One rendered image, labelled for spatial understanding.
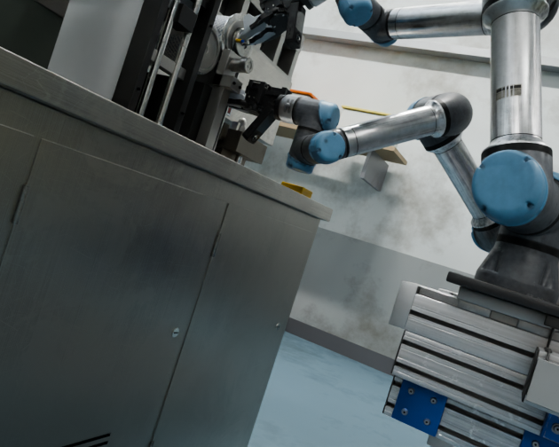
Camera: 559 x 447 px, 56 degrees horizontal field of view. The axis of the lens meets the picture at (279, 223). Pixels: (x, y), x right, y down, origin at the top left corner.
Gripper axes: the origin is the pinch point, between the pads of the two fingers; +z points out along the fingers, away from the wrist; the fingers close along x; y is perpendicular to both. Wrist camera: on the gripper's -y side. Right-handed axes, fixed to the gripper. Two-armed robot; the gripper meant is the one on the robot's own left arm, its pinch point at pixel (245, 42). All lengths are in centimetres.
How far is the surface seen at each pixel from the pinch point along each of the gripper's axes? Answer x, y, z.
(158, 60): 36.3, -20.8, 6.7
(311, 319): -288, -38, 122
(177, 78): 29.7, -21.6, 7.4
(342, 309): -288, -39, 95
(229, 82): 4.0, -11.1, 6.6
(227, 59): 4.0, -4.7, 5.0
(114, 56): 33.3, -10.5, 18.5
